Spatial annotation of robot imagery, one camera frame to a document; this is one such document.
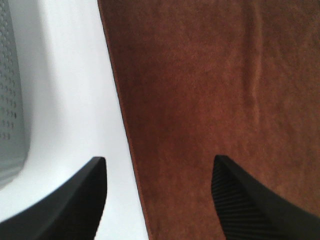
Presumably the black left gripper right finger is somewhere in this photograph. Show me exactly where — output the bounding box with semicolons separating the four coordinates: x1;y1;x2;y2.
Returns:
211;155;320;240

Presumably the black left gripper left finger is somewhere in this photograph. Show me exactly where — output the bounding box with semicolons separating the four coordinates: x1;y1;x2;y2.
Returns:
0;157;107;240

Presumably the brown towel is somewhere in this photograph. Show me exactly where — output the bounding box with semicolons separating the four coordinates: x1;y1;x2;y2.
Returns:
98;0;320;240

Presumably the grey perforated laundry basket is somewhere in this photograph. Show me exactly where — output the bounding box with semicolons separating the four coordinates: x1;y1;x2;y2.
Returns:
0;0;28;189

